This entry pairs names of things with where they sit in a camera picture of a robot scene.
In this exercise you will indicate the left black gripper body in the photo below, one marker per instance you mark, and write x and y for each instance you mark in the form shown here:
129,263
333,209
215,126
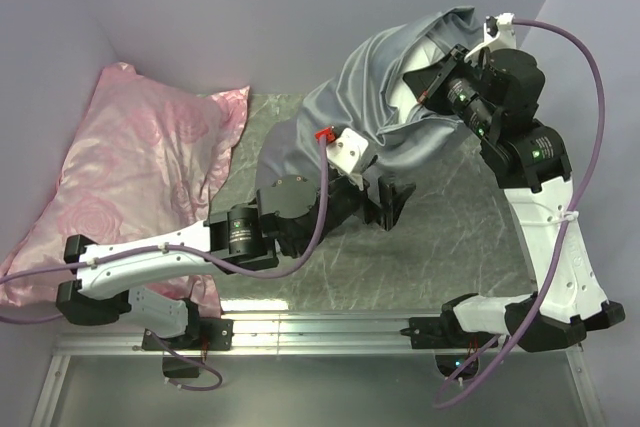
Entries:
346,199

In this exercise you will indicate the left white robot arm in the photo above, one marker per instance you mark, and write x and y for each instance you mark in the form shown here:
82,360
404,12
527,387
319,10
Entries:
113,281

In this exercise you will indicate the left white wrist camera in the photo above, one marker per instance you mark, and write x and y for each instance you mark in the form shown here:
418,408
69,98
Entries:
348,152

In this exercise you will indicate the aluminium mounting rail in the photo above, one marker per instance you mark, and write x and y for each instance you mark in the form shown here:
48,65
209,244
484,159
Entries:
307,369

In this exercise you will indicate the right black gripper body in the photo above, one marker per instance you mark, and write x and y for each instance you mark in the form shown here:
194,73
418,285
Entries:
458,94

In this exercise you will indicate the white pillow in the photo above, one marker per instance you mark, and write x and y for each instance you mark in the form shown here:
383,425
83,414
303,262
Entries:
399,95

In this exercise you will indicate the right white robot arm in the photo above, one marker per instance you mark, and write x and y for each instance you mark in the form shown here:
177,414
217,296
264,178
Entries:
533,171

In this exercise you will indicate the pink satin rose pillow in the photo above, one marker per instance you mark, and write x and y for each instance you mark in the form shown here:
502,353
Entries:
146,160

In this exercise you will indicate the grey pillowcase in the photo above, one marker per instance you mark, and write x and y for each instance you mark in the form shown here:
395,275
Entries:
356,98

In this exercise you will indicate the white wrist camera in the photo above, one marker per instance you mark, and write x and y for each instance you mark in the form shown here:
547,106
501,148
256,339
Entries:
499,34
348,152

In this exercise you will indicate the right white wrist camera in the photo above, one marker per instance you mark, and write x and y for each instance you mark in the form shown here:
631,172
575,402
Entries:
499,34

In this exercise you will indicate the grey marble mat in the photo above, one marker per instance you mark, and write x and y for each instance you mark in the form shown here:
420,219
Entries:
455,236

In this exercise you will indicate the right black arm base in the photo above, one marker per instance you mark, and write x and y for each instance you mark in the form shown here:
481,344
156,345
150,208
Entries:
438,333

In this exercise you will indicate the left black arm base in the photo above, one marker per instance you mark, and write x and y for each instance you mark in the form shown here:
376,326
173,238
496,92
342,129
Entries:
185,354

